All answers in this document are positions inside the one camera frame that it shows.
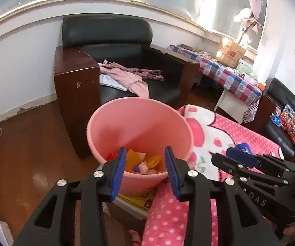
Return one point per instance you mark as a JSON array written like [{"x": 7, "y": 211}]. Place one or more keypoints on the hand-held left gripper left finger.
[{"x": 118, "y": 174}]

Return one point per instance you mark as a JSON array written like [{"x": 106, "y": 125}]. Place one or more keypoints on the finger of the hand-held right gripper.
[
  {"x": 239, "y": 157},
  {"x": 224, "y": 164}
]

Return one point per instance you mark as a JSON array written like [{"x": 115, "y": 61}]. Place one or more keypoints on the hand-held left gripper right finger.
[{"x": 171, "y": 174}]

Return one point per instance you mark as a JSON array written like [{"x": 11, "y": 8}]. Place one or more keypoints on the blue packet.
[{"x": 245, "y": 148}]

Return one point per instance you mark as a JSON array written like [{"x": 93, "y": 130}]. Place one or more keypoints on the yellow bumpy strip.
[{"x": 153, "y": 161}]

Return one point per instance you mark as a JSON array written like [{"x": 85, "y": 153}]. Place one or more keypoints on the orange plastic piece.
[{"x": 134, "y": 158}]

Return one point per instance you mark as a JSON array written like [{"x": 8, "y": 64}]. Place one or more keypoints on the pink floral paper packet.
[{"x": 143, "y": 168}]

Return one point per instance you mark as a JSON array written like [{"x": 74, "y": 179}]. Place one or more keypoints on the pink plastic bucket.
[{"x": 137, "y": 123}]

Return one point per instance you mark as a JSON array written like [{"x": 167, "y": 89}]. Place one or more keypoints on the purple plastic piece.
[{"x": 136, "y": 169}]

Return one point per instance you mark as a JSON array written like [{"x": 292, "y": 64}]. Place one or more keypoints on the pink printed blanket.
[{"x": 239, "y": 133}]

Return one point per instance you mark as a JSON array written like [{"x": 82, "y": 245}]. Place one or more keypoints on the yellow book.
[{"x": 139, "y": 199}]

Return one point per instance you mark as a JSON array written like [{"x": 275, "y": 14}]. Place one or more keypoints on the white low stool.
[{"x": 126, "y": 208}]

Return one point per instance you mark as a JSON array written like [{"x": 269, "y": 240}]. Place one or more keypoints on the small blue wrapper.
[{"x": 275, "y": 120}]

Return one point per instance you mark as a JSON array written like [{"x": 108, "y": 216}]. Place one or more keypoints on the white table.
[{"x": 229, "y": 102}]

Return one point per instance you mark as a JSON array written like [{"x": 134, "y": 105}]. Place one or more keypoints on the colourful patterned cushion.
[{"x": 289, "y": 120}]

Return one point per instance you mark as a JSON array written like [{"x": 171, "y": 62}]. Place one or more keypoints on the pink striped slipper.
[{"x": 135, "y": 238}]

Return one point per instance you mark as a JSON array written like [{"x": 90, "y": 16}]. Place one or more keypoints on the black leather sofa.
[{"x": 280, "y": 89}]

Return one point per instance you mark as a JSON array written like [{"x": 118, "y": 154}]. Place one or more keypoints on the checkered cloth table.
[{"x": 227, "y": 76}]

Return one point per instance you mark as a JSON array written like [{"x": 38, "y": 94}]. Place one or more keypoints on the green box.
[{"x": 245, "y": 68}]

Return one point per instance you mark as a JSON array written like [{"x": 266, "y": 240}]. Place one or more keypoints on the light blue garment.
[{"x": 110, "y": 80}]

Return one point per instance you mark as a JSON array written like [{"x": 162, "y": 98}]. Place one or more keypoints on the pink garment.
[{"x": 129, "y": 79}]

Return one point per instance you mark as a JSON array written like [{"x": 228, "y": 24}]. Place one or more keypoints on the mauve patterned garment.
[{"x": 150, "y": 74}]

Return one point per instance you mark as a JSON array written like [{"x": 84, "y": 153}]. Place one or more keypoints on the brown paper bag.
[{"x": 229, "y": 53}]

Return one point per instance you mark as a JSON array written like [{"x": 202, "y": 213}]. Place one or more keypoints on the white hanging cloth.
[{"x": 243, "y": 15}]

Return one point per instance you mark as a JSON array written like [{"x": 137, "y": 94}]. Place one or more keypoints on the black leather armchair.
[{"x": 106, "y": 30}]

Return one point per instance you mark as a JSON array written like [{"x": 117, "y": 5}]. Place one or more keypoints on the pink hanging cloth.
[{"x": 256, "y": 5}]

